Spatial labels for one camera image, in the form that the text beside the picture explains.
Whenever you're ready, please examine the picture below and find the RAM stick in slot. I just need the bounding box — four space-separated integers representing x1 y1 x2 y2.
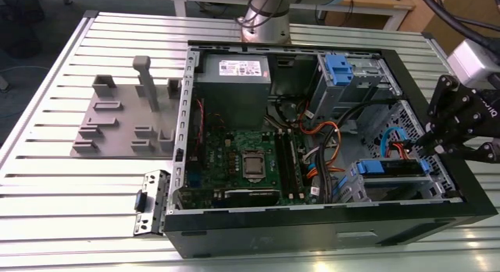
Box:
286 128 308 198

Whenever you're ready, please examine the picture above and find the red and black wire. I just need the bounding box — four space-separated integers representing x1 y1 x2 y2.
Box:
193 98 207 162

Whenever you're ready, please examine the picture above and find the green motherboard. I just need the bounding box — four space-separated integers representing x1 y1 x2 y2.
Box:
185 129 318 210

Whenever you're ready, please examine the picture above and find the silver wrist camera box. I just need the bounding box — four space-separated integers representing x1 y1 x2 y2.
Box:
447 39 500 86

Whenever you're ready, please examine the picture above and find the silver CPU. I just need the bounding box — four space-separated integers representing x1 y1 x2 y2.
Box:
244 157 266 175

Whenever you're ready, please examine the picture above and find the black open PC case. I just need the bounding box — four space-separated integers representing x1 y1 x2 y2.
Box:
162 39 499 260

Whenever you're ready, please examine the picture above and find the blue data wire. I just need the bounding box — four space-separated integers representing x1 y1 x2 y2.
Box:
381 126 408 160

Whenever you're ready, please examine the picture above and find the hard disk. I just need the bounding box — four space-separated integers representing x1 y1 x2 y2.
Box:
353 158 432 178

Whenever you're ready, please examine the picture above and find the thick black cable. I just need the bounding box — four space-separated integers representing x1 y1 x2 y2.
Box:
316 99 396 204

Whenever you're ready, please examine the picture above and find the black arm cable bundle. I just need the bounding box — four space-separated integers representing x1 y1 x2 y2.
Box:
415 0 500 52

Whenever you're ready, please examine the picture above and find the pale floor cable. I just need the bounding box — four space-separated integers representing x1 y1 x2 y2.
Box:
0 64 52 75

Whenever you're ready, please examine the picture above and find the grey parts rack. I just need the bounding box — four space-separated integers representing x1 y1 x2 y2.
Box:
70 55 185 159

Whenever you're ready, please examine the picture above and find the grey power supply unit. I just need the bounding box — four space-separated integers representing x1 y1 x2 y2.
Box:
194 53 273 132

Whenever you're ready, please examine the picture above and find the dark office chair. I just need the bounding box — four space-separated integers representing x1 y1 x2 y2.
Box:
0 0 46 59

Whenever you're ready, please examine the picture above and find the orange wire bundle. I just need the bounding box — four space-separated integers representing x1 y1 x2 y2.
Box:
300 121 348 180

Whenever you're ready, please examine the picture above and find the CPU socket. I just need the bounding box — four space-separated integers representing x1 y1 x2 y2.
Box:
240 149 272 183

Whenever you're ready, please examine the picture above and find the metal slot cover bracket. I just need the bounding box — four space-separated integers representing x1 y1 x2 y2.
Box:
133 168 174 236

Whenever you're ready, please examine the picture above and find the wooden desk white frame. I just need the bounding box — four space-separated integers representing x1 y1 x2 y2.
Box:
171 0 417 30

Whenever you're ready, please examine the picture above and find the metal drive cage blue latch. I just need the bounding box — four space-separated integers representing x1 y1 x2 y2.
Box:
310 53 404 118

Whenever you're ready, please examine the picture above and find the metal disk bay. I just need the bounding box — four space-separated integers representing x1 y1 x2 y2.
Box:
349 157 459 202

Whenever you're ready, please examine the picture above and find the black graphics card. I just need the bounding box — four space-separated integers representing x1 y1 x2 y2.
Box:
178 187 281 209

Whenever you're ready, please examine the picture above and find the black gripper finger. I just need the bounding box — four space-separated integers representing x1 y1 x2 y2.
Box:
431 133 500 163
413 74 480 147

